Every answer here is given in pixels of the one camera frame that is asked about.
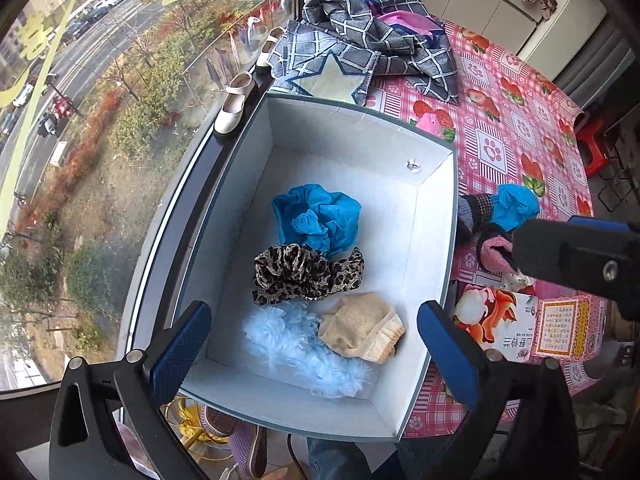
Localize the blue cloth ball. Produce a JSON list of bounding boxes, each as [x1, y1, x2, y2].
[[491, 183, 540, 232]]

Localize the pink navy sock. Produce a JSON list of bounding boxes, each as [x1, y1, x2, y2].
[[476, 223, 518, 274]]

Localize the tissue pack orange flowers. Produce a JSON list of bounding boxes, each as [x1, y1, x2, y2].
[[452, 285, 538, 363]]

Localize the pink patterned paper box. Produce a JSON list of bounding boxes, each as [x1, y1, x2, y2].
[[532, 294, 608, 362]]

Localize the red plastic stool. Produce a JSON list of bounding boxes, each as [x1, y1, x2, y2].
[[577, 116, 611, 178]]

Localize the beige knitted sock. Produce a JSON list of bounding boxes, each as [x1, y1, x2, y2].
[[318, 292, 406, 364]]

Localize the purple striped sock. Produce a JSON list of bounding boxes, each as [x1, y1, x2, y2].
[[457, 194, 494, 243]]

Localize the pink strawberry tablecloth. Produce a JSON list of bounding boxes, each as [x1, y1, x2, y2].
[[366, 22, 596, 438]]

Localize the purple slipper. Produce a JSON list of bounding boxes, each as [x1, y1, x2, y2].
[[200, 406, 267, 479]]

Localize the blue jeans leg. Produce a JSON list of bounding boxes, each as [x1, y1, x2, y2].
[[307, 438, 407, 480]]

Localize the light blue fluffy scrunchie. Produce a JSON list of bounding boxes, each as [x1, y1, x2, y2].
[[243, 301, 372, 399]]

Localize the grey open storage box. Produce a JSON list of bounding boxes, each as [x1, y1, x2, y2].
[[179, 93, 458, 442]]

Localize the white cabinet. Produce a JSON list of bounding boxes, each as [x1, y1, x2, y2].
[[422, 0, 606, 79]]

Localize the pink sponge small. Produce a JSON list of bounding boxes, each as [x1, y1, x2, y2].
[[416, 110, 456, 142]]

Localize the leopard print scrunchie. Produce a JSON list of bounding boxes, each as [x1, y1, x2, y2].
[[250, 244, 366, 307]]

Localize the blue cloth in box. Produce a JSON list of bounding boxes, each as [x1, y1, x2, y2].
[[271, 183, 361, 258]]

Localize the grey checked blanket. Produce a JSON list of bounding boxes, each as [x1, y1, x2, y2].
[[267, 0, 459, 105]]

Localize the white shoe near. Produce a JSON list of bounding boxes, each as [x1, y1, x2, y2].
[[214, 72, 255, 136]]

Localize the white shoe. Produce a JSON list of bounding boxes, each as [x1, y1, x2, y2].
[[256, 26, 285, 68], [214, 72, 255, 136]]

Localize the white shoe far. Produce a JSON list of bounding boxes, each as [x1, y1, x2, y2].
[[256, 26, 285, 68]]

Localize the yellow wire fan guard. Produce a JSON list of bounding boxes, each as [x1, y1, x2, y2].
[[163, 394, 232, 463]]

